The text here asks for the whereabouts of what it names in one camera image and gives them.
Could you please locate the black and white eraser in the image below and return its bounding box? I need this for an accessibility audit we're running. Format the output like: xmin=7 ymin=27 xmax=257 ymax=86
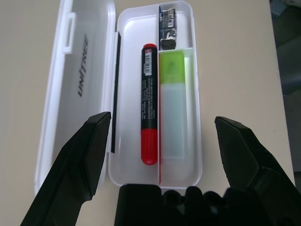
xmin=158 ymin=8 xmax=178 ymax=51

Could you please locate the black marker with red cap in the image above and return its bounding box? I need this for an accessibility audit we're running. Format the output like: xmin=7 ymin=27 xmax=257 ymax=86
xmin=140 ymin=43 xmax=159 ymax=165

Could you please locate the white plastic pencil case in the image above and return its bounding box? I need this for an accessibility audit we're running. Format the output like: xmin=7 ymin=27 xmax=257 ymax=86
xmin=34 ymin=0 xmax=204 ymax=190

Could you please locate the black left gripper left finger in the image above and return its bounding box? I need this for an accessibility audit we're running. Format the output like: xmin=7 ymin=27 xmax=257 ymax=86
xmin=20 ymin=112 xmax=111 ymax=226

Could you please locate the green capped highlighter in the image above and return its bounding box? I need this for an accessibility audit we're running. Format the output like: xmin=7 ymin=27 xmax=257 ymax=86
xmin=158 ymin=51 xmax=189 ymax=165

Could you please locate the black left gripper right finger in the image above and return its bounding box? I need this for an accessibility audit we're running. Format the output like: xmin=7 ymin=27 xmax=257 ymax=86
xmin=214 ymin=115 xmax=301 ymax=226

